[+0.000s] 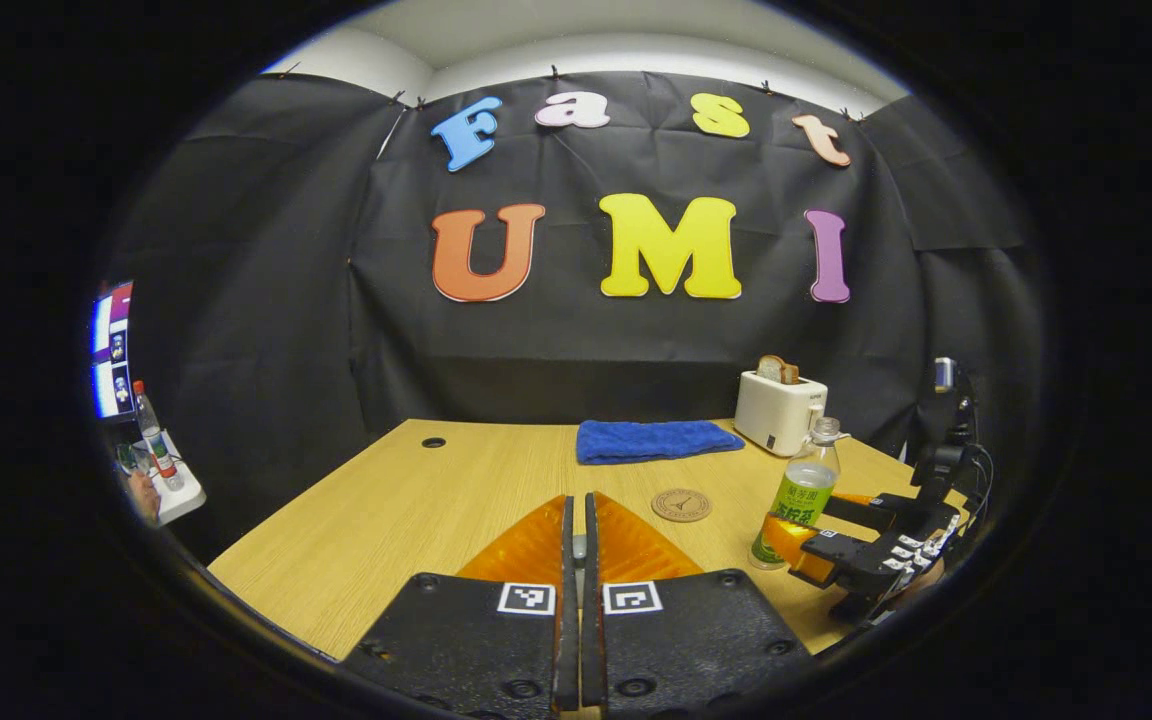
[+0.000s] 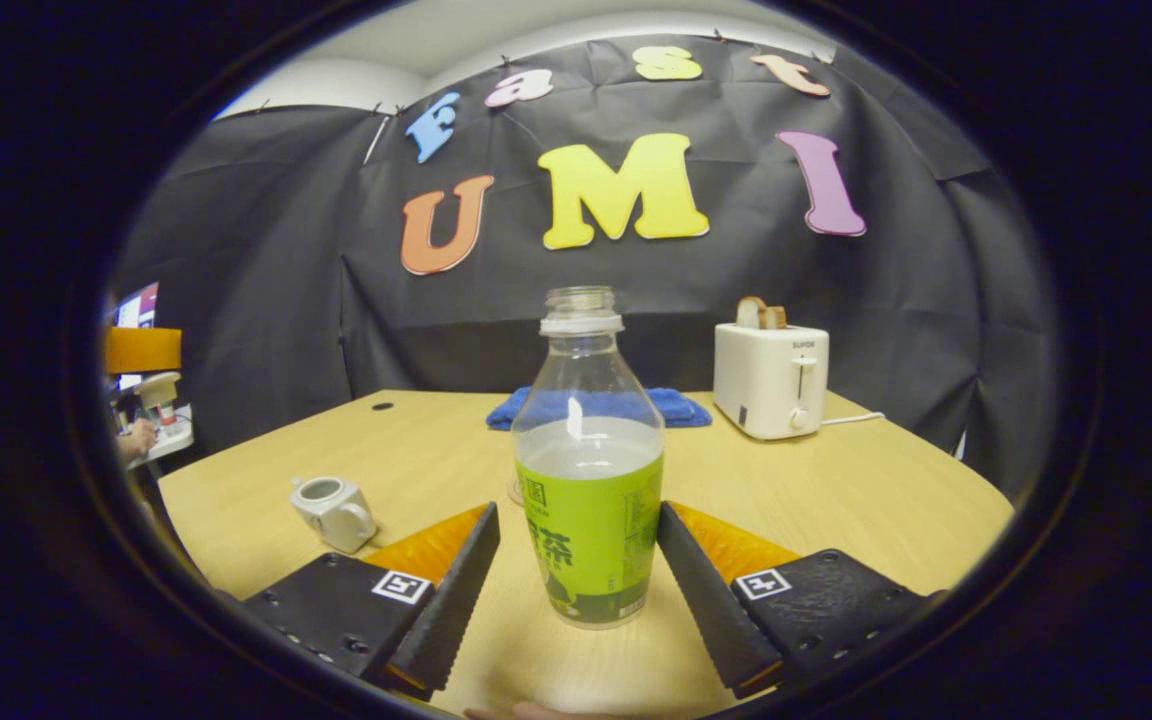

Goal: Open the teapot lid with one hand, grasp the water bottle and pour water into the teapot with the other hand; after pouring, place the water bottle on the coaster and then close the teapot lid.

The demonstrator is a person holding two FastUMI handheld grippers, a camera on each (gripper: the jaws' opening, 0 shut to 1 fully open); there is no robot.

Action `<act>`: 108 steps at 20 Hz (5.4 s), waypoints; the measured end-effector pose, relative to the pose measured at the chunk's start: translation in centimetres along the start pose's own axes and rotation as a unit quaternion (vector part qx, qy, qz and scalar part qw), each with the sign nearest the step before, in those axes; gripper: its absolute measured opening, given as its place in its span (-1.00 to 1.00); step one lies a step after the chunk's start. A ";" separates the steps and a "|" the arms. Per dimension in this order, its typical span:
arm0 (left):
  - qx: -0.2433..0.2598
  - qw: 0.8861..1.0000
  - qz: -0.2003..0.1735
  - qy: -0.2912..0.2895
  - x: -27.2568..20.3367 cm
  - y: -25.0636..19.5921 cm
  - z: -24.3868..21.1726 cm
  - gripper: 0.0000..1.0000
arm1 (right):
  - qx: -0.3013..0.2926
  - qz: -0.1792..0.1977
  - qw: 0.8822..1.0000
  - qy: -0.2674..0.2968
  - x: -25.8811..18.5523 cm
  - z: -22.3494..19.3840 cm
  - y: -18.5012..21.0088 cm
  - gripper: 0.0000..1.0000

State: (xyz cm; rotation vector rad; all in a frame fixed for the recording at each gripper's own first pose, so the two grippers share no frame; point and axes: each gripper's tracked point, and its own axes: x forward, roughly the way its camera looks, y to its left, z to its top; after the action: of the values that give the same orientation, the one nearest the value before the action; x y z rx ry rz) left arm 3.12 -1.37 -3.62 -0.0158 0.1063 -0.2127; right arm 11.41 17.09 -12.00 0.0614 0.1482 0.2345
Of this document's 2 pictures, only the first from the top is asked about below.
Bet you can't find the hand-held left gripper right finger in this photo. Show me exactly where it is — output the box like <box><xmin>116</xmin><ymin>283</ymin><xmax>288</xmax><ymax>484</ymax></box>
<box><xmin>581</xmin><ymin>492</ymin><xmax>817</xmax><ymax>719</ymax></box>

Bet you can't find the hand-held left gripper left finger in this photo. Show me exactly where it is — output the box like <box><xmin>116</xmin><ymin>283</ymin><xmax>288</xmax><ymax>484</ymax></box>
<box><xmin>341</xmin><ymin>495</ymin><xmax>582</xmax><ymax>719</ymax></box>

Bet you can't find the green label water bottle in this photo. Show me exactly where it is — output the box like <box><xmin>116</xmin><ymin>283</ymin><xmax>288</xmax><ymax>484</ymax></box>
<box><xmin>749</xmin><ymin>417</ymin><xmax>845</xmax><ymax>571</ymax></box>

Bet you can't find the round brown coaster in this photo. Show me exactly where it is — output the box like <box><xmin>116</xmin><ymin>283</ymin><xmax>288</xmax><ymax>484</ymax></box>
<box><xmin>651</xmin><ymin>488</ymin><xmax>713</xmax><ymax>523</ymax></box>

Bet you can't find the red cap clear bottle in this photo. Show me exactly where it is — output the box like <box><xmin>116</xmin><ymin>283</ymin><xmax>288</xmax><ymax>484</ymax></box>
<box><xmin>132</xmin><ymin>380</ymin><xmax>184</xmax><ymax>491</ymax></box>

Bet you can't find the white toaster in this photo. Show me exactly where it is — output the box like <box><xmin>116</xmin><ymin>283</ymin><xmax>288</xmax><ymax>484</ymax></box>
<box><xmin>734</xmin><ymin>370</ymin><xmax>829</xmax><ymax>458</ymax></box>

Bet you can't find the blue towel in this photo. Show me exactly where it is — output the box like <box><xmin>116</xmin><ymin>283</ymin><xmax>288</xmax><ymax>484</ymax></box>
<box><xmin>576</xmin><ymin>420</ymin><xmax>745</xmax><ymax>466</ymax></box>

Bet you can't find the small white side table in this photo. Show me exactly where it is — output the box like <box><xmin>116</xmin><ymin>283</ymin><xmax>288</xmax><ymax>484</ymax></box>
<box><xmin>131</xmin><ymin>430</ymin><xmax>207</xmax><ymax>526</ymax></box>

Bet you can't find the computer monitor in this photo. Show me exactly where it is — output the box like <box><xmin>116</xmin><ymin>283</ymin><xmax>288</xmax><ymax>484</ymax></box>
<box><xmin>91</xmin><ymin>282</ymin><xmax>135</xmax><ymax>419</ymax></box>

